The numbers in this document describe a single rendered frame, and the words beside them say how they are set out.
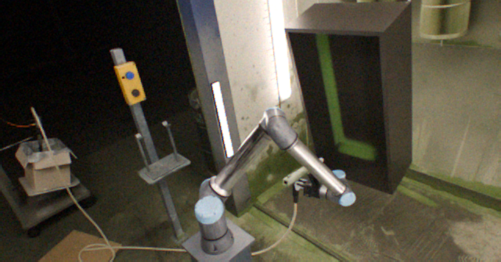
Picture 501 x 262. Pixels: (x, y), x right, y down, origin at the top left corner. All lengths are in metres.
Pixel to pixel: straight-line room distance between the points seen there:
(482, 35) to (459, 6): 0.44
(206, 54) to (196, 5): 0.32
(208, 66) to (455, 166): 2.13
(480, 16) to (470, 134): 0.92
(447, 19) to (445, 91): 0.65
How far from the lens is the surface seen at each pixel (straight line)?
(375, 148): 2.82
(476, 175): 3.20
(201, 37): 2.37
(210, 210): 1.84
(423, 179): 3.32
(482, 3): 3.28
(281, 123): 1.68
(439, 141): 3.27
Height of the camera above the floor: 2.08
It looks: 28 degrees down
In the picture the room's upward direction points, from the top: 10 degrees counter-clockwise
